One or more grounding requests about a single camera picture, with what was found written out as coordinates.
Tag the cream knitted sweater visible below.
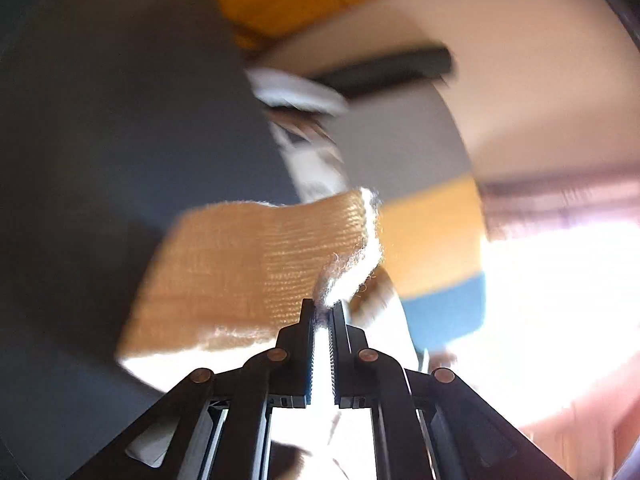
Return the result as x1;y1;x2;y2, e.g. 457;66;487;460
114;186;386;480

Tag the pink curtain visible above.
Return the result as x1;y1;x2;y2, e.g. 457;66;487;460
477;165;639;240

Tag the geometric print pillow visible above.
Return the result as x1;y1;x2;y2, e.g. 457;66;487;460
270;119;349;203

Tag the grey yellow blue sofa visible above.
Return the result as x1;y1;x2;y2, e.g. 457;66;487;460
244;46;490;356

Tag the black leather ottoman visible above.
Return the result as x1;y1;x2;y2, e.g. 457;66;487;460
1;0;297;479

